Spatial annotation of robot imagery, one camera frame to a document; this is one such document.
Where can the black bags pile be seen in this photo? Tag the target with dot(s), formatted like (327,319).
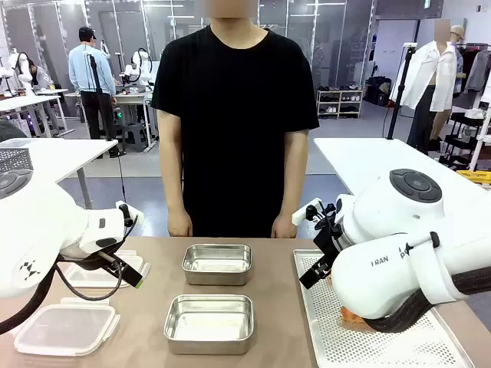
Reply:
(377,90)

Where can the grey perforated basket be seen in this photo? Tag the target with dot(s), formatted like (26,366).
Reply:
(13,159)

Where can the black tripod pole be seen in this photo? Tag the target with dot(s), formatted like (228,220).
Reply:
(399,96)

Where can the mannequin with beige hat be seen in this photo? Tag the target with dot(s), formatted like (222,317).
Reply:
(458,42)

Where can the man in light blue shirt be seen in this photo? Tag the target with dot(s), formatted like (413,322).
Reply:
(88,69)

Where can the person's left hand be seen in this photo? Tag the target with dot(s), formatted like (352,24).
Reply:
(284,228)

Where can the grey step stool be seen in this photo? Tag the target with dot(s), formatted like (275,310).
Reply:
(132,136)

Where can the clear plastic clip lid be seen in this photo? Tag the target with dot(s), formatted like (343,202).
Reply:
(65,329)
(84,276)

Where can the small steel rectangular container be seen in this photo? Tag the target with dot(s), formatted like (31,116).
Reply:
(216,264)

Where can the yellow flat box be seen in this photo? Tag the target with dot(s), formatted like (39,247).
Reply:
(475,178)

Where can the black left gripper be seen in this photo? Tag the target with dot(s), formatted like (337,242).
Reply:
(109,260)

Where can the clear box on side table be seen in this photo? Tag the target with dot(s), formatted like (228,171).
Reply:
(15,142)

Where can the white shoe rack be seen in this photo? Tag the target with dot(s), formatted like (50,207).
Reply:
(339,103)

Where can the perforated metal baking tray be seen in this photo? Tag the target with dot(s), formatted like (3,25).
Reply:
(337,345)

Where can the person's left forearm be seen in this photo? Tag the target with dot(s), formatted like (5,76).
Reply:
(295,172)

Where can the seated woman with dark hair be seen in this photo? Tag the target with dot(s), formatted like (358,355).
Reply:
(40,78)

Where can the white background work desk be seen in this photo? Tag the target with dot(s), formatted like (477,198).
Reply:
(27,101)

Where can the mannequin in white shirt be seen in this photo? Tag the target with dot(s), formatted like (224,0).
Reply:
(422,76)

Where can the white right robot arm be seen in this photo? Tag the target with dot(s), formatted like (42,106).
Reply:
(383,230)

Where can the person's right forearm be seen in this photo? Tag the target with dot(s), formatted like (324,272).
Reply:
(170,165)

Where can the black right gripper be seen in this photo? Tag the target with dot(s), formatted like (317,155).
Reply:
(330,239)

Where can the large steel rectangular container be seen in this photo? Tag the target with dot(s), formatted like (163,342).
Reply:
(209,326)

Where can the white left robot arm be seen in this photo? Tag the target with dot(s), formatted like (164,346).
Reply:
(38,230)

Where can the person's right hand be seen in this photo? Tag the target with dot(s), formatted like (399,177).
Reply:
(180,226)

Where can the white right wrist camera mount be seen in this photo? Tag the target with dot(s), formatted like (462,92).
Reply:
(305,212)

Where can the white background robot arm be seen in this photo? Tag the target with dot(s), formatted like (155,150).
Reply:
(140,65)

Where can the person in black t-shirt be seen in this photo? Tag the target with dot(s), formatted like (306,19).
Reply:
(234,134)

